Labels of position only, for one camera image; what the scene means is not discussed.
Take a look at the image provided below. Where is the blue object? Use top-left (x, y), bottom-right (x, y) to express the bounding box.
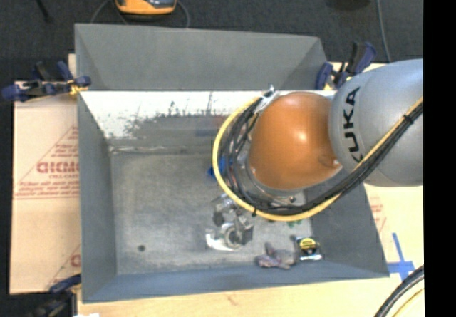
top-left (207, 156), bottom-right (226, 178)

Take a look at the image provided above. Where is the purple cloth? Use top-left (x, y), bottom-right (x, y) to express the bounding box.
top-left (254, 241), bottom-right (299, 271)

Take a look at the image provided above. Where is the grey metal bin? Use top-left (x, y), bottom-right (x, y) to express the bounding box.
top-left (73, 23), bottom-right (390, 304)

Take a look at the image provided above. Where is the black and yellow tape measure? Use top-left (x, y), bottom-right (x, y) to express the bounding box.
top-left (290, 234), bottom-right (324, 262)

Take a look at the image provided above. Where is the brown cardboard board red print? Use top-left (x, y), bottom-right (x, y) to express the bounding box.
top-left (8, 92), bottom-right (83, 296)

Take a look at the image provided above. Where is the black cylinder on white bracket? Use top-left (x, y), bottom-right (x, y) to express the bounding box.
top-left (205, 222), bottom-right (255, 252)

